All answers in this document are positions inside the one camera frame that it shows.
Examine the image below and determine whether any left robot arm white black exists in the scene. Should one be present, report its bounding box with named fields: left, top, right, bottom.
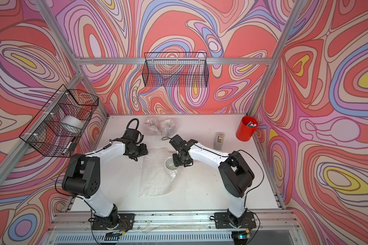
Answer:
left=61, top=139, right=148, bottom=230

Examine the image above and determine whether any red pen holder cup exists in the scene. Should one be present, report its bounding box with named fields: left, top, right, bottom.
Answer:
left=236, top=116, right=259, bottom=142

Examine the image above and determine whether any bubble wrap sheet stack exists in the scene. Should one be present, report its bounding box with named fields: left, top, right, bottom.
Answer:
left=139, top=148, right=182, bottom=198

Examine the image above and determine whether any black marker in basket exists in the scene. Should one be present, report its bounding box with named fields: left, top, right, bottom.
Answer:
left=66, top=141, right=77, bottom=154

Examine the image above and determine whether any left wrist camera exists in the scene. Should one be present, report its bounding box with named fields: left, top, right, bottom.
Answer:
left=122, top=128, right=144, bottom=144

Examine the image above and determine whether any black wire basket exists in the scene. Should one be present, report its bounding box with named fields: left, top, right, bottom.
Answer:
left=19, top=85, right=99, bottom=158
left=142, top=52, right=209, bottom=88

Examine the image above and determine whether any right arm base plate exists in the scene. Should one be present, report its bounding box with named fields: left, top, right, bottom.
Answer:
left=210, top=211, right=257, bottom=230

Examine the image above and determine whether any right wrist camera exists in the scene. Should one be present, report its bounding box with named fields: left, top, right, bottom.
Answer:
left=169, top=134, right=187, bottom=151

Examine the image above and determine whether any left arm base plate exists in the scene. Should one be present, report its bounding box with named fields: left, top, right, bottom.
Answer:
left=89, top=213, right=135, bottom=231

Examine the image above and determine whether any black wire basket left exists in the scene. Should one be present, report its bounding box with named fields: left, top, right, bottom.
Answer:
left=19, top=85, right=99, bottom=158

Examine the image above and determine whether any black wire basket back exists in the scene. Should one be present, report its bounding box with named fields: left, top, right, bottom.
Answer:
left=142, top=52, right=209, bottom=88

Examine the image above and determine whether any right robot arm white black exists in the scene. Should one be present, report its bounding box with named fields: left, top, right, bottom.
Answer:
left=169, top=139, right=255, bottom=228

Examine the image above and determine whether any bubble wrap sheet around mug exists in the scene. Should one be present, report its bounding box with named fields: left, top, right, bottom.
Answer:
left=143, top=117, right=162, bottom=136

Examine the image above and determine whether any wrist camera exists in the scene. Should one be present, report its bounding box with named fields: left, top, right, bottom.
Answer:
left=122, top=128, right=144, bottom=144
left=169, top=134, right=187, bottom=151

